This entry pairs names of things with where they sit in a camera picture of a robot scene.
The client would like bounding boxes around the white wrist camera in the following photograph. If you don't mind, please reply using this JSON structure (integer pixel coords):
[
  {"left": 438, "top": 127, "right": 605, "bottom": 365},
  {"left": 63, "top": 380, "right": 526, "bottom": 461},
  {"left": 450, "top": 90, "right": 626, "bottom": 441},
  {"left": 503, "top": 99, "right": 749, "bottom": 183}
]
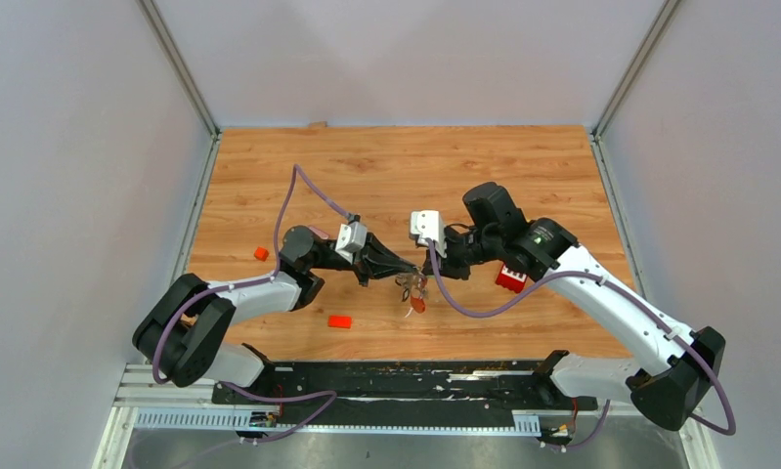
[
  {"left": 409, "top": 210, "right": 447, "bottom": 258},
  {"left": 335, "top": 222, "right": 369, "bottom": 257}
]

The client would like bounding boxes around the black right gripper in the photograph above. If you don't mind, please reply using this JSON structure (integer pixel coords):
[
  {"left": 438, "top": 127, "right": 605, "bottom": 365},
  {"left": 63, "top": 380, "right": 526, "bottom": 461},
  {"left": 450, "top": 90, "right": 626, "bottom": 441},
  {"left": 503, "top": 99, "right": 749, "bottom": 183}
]
[{"left": 422, "top": 225, "right": 501, "bottom": 279}]

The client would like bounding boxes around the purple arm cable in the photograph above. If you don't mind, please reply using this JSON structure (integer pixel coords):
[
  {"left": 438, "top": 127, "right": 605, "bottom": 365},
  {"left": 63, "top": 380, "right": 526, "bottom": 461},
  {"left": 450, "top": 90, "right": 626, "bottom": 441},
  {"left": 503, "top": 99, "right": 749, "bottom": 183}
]
[
  {"left": 427, "top": 242, "right": 738, "bottom": 452},
  {"left": 152, "top": 164, "right": 359, "bottom": 448}
]

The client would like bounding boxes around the small orange red block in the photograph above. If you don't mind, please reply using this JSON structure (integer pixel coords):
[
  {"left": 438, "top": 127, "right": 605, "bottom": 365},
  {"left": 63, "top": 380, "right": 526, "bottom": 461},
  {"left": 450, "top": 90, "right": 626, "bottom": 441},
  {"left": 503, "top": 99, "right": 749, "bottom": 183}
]
[{"left": 327, "top": 315, "right": 353, "bottom": 329}]

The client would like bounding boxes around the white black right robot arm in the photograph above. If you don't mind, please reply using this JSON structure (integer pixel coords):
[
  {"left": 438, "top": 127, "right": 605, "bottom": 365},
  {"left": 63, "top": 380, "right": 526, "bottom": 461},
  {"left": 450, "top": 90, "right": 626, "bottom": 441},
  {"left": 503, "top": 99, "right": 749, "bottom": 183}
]
[{"left": 409, "top": 182, "right": 736, "bottom": 436}]

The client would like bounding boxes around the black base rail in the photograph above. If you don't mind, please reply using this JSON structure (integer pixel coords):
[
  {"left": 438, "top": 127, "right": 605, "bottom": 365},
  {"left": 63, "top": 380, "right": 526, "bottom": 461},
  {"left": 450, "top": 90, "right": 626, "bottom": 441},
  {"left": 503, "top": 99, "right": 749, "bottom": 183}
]
[{"left": 247, "top": 360, "right": 598, "bottom": 428}]

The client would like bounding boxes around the metal key organizer red handle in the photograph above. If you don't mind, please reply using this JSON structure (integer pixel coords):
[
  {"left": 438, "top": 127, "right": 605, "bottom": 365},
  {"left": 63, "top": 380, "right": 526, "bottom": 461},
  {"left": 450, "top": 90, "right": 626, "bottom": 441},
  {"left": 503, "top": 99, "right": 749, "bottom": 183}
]
[{"left": 395, "top": 273, "right": 428, "bottom": 314}]

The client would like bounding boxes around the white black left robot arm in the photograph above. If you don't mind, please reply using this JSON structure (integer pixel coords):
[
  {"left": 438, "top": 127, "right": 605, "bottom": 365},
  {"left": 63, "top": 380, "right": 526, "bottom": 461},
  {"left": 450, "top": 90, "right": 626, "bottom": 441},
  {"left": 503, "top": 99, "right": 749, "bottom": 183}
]
[{"left": 132, "top": 222, "right": 417, "bottom": 404}]

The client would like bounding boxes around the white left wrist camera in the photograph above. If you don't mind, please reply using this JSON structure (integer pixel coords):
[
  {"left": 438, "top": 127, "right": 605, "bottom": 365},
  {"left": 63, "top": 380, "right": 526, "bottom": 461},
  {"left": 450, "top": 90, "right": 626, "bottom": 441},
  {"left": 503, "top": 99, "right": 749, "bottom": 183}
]
[{"left": 335, "top": 222, "right": 369, "bottom": 257}]

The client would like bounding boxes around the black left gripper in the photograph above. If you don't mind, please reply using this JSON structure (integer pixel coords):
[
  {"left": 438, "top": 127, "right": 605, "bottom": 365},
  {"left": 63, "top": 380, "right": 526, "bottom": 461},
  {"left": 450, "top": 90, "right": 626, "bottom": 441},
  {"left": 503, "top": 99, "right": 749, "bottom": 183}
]
[{"left": 310, "top": 233, "right": 417, "bottom": 288}]

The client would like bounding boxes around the red tray with white slots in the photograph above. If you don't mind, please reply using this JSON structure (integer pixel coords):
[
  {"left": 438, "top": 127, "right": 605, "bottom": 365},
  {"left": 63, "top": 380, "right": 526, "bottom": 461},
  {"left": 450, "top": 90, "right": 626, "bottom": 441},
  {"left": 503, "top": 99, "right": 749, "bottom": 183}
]
[{"left": 495, "top": 264, "right": 529, "bottom": 294}]

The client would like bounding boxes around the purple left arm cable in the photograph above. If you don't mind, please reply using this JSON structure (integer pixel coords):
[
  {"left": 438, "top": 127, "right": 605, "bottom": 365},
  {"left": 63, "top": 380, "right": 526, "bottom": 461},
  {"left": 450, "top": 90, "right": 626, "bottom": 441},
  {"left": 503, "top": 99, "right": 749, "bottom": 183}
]
[{"left": 152, "top": 164, "right": 359, "bottom": 448}]

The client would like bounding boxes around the tiny orange cube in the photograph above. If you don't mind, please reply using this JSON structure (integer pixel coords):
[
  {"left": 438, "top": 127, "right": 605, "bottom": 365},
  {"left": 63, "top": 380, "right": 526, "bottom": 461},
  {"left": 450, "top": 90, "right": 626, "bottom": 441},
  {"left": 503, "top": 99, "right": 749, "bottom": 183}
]
[{"left": 253, "top": 246, "right": 269, "bottom": 262}]

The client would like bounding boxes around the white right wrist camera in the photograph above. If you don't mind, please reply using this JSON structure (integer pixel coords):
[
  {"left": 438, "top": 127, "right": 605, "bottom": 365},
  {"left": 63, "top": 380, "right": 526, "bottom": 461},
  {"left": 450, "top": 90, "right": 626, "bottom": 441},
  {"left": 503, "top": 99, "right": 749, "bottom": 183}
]
[{"left": 409, "top": 210, "right": 447, "bottom": 258}]

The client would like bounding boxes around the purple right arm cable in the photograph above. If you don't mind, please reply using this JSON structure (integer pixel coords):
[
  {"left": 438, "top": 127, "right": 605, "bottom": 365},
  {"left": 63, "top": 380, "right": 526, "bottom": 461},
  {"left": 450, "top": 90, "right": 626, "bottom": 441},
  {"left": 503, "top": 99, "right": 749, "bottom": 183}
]
[{"left": 427, "top": 242, "right": 738, "bottom": 452}]

